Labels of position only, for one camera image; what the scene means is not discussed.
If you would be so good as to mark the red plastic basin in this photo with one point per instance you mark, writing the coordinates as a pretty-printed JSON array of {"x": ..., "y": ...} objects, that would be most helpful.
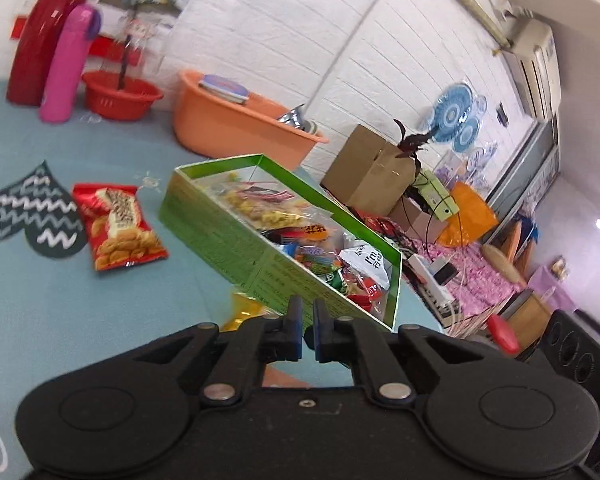
[{"x": 120, "y": 102}]

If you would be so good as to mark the white wall pipe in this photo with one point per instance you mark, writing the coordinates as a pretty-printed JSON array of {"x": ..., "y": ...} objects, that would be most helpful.
[{"x": 350, "y": 40}]

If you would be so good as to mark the red plastic object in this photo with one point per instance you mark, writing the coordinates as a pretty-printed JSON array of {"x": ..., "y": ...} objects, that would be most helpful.
[{"x": 504, "y": 335}]

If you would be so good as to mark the small black device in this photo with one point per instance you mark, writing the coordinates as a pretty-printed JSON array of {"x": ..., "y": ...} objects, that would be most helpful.
[{"x": 445, "y": 273}]

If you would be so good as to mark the black wall decoration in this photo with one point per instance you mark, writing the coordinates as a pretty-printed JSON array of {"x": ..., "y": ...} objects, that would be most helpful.
[{"x": 503, "y": 113}]

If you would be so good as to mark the white power strip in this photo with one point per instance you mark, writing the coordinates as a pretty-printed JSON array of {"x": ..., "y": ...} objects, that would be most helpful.
[{"x": 430, "y": 290}]

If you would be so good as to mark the large brown cardboard box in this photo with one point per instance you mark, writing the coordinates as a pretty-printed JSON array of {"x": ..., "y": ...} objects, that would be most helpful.
[{"x": 365, "y": 172}]

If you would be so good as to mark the pink thermos bottle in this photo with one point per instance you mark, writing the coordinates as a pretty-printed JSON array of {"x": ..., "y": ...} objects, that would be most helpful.
[{"x": 67, "y": 70}]

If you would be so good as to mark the green cardboard box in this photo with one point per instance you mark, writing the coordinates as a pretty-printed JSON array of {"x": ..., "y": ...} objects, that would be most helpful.
[{"x": 220, "y": 240}]

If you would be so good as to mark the grey window frame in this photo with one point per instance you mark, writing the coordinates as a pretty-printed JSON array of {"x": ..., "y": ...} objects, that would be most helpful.
[{"x": 530, "y": 170}]

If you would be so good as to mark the dark brown stick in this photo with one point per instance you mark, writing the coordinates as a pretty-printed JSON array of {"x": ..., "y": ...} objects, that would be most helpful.
[{"x": 125, "y": 65}]

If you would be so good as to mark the black speaker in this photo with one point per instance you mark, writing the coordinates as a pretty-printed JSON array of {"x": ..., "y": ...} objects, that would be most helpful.
[{"x": 575, "y": 350}]

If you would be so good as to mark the large red thermos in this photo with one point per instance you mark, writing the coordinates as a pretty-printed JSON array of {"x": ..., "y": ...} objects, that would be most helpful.
[{"x": 40, "y": 40}]

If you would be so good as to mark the glossy yellow foil pouch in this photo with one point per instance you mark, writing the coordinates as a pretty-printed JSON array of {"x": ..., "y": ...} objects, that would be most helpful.
[{"x": 247, "y": 310}]

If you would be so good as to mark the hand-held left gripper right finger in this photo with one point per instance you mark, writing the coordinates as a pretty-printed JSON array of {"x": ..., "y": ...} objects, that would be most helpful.
[{"x": 321, "y": 335}]

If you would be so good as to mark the beige ceiling pipe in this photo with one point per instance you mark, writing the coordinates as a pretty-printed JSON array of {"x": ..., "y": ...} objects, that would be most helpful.
[{"x": 465, "y": 0}]

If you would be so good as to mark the pink floral cloth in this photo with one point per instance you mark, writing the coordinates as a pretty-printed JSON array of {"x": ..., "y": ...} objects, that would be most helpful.
[{"x": 475, "y": 280}]

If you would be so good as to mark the red biscuit snack bag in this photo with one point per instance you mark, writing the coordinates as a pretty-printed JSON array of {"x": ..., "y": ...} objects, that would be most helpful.
[{"x": 120, "y": 230}]

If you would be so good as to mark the orange bag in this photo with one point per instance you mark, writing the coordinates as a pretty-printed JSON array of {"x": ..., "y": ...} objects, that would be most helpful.
[{"x": 470, "y": 215}]

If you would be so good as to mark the shiny metal utensil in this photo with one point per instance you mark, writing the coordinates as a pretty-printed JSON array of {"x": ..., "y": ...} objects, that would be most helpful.
[{"x": 295, "y": 119}]

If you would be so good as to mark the small tan cardboard box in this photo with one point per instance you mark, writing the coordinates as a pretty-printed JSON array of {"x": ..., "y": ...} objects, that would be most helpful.
[{"x": 420, "y": 222}]

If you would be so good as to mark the small pale green box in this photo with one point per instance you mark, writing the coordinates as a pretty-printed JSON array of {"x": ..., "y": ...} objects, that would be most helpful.
[{"x": 435, "y": 195}]

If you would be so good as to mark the orange plastic tub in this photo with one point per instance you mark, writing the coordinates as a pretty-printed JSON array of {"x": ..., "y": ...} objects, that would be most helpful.
[{"x": 230, "y": 127}]

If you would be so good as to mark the large blue paper fan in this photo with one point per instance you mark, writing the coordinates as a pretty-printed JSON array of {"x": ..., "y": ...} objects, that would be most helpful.
[{"x": 450, "y": 110}]

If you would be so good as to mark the beige air conditioner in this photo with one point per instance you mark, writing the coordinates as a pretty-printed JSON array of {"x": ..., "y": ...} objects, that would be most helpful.
[{"x": 535, "y": 65}]

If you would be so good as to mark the white printed snack pouch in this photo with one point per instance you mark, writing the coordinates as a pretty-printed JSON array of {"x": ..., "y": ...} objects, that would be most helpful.
[{"x": 365, "y": 260}]

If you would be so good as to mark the small blue paper fan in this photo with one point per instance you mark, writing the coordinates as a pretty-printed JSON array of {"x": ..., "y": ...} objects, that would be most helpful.
[{"x": 466, "y": 134}]

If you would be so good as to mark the pile of assorted snack packets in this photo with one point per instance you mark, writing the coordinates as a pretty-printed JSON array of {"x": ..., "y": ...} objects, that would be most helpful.
[{"x": 280, "y": 217}]

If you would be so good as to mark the dark red dried plant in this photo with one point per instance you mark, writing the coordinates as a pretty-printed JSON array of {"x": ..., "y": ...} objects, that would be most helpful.
[{"x": 412, "y": 142}]

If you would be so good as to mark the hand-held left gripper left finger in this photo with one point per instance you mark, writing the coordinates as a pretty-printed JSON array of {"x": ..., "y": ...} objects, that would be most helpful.
[{"x": 295, "y": 330}]

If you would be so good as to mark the brown wooden box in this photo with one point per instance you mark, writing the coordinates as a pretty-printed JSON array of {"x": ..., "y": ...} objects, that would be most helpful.
[{"x": 530, "y": 317}]

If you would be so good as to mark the pale floral wall decoration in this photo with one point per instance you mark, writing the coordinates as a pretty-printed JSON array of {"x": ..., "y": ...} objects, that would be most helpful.
[{"x": 472, "y": 162}]

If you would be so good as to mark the blue round lid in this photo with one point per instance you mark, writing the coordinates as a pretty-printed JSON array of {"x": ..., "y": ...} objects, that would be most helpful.
[{"x": 225, "y": 87}]

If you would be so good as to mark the woven straw fan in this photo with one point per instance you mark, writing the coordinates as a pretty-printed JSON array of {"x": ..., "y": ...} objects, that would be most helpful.
[{"x": 502, "y": 265}]

